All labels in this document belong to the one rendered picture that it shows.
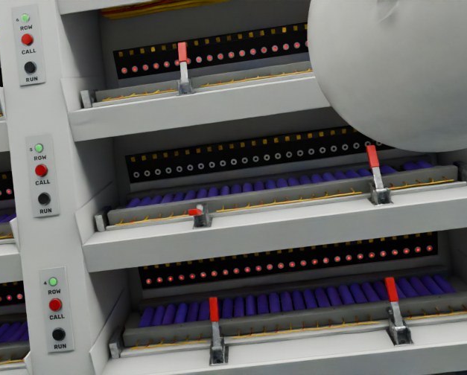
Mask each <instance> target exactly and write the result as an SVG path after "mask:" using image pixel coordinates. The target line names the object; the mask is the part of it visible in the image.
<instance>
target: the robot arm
mask: <svg viewBox="0 0 467 375"><path fill-rule="evenodd" d="M308 51H309V56H310V61H311V66H312V69H313V72H314V76H315V77H316V80H317V83H318V85H319V87H320V89H321V91H322V93H323V94H324V96H325V98H326V100H327V101H328V102H329V103H330V105H331V106H332V107H333V109H334V110H335V111H336V112H337V114H338V115H339V116H340V117H341V118H342V119H343V120H345V121H346V122H347V123H348V124H349V125H351V126H352V127H354V128H355V129H356V130H357V131H358V132H361V133H362V134H364V135H365V136H367V137H369V138H371V139H372V141H377V142H380V143H382V144H386V145H388V146H391V147H395V148H399V149H402V150H410V151H416V152H429V153H435V152H448V151H453V150H461V149H465V148H467V0H311V4H310V8H309V13H308Z"/></svg>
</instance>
